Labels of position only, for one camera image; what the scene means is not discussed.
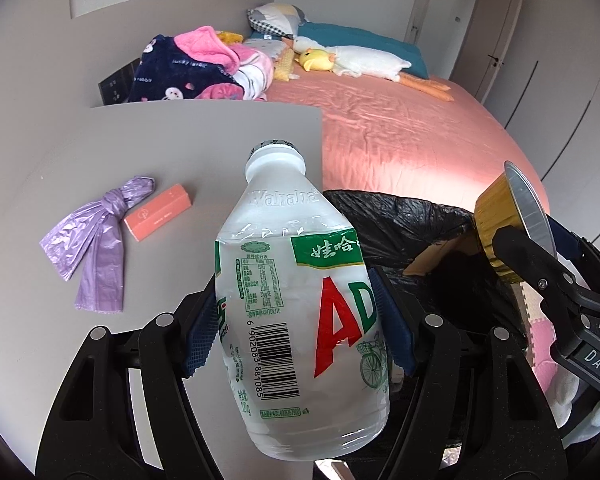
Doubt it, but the navy printed blanket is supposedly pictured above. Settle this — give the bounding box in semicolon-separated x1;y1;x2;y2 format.
127;34;246;104

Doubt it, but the pink foam floor mat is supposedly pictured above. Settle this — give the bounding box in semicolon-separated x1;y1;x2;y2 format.
522;317;564;396

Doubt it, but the pink bed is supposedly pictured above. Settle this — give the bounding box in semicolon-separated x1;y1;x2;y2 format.
252;77;552;222

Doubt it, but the grey patterned pillow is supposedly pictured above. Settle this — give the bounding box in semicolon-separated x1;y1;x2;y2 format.
242;37;287;61

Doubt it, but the teal pillow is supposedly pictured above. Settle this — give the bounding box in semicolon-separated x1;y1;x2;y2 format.
295;22;430;80

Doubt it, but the white goose plush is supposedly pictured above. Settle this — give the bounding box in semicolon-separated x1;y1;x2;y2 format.
292;36;455;104

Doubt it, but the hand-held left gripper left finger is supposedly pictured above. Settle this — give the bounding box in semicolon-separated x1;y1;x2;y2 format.
35;272;222;480

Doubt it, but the gold foil bowl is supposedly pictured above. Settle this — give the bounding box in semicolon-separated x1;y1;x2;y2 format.
474;160;559;282

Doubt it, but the cardboard box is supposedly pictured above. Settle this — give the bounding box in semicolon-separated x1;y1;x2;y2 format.
402;232;482;277

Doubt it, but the white door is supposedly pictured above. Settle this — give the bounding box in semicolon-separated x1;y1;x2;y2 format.
472;0;528;111

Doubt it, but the purple plastic bag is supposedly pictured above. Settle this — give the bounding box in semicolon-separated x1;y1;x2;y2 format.
39;176;156;313

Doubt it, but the yellow striped plush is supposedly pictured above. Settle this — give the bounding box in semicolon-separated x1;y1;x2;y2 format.
272;50;301;82

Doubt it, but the yellow duck plush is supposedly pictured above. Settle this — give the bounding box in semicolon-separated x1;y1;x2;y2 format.
300;48;337;74

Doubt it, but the pink fleece blanket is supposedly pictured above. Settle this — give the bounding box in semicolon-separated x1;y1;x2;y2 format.
174;25;247;101

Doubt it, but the pink box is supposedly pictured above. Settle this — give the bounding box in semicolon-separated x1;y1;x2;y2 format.
124;184;194;241

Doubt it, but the white pink printed cloth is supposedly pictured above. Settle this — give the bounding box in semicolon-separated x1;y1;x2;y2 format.
232;42;276;102

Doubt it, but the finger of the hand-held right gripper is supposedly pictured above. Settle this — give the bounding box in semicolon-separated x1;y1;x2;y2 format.
548;215;600;307
491;226;589;322

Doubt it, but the black trash bag bin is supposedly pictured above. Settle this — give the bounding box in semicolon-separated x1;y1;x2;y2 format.
322;189;556;480

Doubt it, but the checked pillow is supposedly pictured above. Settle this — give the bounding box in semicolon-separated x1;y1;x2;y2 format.
246;3;306;41

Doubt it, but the white wardrobe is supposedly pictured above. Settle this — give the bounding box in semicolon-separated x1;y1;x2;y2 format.
500;10;600;223

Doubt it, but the white plastic bottle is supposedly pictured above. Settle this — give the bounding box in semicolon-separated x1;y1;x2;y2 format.
214;139;392;461

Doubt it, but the black wall panel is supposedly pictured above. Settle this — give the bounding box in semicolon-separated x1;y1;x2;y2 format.
98;60;141;108

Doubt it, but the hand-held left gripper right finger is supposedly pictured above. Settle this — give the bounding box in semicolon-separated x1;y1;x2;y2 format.
367;265;569;480

